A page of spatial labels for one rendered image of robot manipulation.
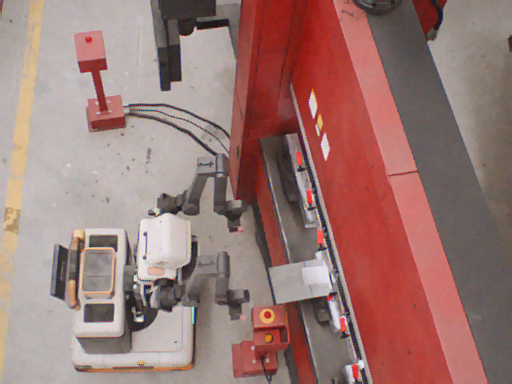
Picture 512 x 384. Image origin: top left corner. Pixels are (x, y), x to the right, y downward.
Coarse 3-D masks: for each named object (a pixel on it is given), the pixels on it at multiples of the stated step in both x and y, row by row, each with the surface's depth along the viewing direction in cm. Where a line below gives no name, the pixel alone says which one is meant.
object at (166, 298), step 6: (162, 288) 316; (168, 288) 315; (174, 288) 313; (162, 294) 313; (168, 294) 312; (174, 294) 312; (162, 300) 313; (168, 300) 312; (174, 300) 312; (180, 300) 314; (162, 306) 314; (168, 306) 316; (168, 312) 317
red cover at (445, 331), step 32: (320, 0) 266; (352, 32) 246; (352, 64) 241; (352, 96) 247; (384, 96) 236; (384, 128) 231; (384, 160) 226; (384, 192) 229; (416, 192) 222; (416, 224) 217; (416, 256) 213; (416, 288) 215; (448, 288) 210; (448, 320) 206; (448, 352) 202
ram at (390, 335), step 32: (320, 32) 279; (320, 64) 287; (320, 96) 295; (352, 128) 258; (320, 160) 312; (352, 160) 265; (352, 192) 271; (352, 224) 278; (384, 224) 240; (352, 256) 286; (384, 256) 246; (352, 288) 293; (384, 288) 251; (352, 320) 302; (384, 320) 257; (416, 320) 224; (384, 352) 264; (416, 352) 229
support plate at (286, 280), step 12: (300, 264) 347; (312, 264) 348; (276, 276) 344; (288, 276) 344; (300, 276) 345; (276, 288) 341; (288, 288) 342; (300, 288) 342; (312, 288) 343; (324, 288) 343; (276, 300) 339; (288, 300) 339
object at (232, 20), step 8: (216, 8) 382; (224, 8) 382; (232, 8) 383; (208, 16) 379; (216, 16) 380; (224, 16) 380; (232, 16) 380; (200, 24) 379; (208, 24) 385; (216, 24) 385; (224, 24) 386; (232, 24) 378; (232, 32) 376; (232, 40) 382
